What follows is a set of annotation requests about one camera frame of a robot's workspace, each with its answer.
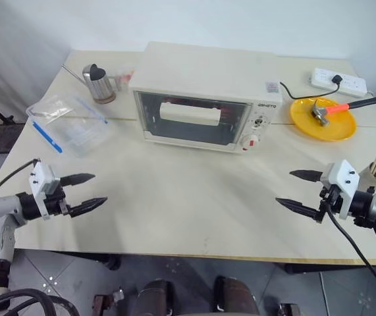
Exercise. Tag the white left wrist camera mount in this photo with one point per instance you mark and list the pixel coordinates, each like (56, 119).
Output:
(41, 177)

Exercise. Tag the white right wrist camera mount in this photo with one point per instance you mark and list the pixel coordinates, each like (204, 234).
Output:
(342, 177)

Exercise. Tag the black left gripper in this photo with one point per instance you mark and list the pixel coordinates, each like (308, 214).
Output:
(56, 202)

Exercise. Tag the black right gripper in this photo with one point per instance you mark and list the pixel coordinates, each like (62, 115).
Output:
(331, 199)

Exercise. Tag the steel kettle with heart lid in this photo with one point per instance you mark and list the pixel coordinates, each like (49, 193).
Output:
(100, 82)

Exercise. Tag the white knob with red mark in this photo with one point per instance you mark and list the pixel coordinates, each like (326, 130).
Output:
(251, 143)

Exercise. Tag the dark rounded shape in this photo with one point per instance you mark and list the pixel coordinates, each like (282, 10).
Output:
(237, 296)
(156, 298)

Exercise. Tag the small clear red-labelled box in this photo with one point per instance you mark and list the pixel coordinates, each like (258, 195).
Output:
(125, 75)

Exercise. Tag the small silver oven knob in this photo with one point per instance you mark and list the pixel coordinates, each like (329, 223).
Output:
(259, 122)

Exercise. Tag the yellow plate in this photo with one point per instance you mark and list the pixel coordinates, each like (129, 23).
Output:
(339, 126)

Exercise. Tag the dark metal floor clamp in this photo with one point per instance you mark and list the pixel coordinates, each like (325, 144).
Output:
(108, 301)
(289, 309)

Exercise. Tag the white power strip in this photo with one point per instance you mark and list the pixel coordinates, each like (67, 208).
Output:
(322, 77)

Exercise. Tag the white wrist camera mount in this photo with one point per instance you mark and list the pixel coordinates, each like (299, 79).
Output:
(41, 177)
(342, 177)

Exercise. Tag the clear box with blue clips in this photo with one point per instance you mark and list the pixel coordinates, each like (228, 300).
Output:
(69, 125)

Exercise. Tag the cream toaster oven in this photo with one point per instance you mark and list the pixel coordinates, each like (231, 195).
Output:
(207, 69)

